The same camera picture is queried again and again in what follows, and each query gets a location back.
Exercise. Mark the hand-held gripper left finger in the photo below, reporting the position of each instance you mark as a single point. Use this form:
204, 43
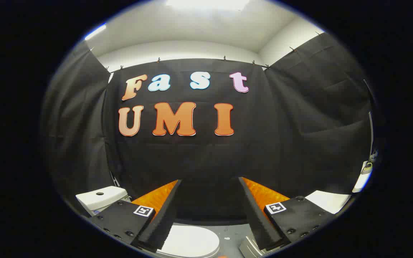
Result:
163, 218

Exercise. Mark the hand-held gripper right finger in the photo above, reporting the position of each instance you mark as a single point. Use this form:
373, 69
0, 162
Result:
258, 222

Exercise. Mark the white toilet lid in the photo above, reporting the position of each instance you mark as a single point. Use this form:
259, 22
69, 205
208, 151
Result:
192, 242

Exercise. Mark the white toilet tank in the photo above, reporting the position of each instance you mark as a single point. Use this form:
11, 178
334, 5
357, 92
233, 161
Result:
100, 199

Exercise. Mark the black backdrop cloth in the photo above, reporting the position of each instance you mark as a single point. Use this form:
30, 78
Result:
199, 157

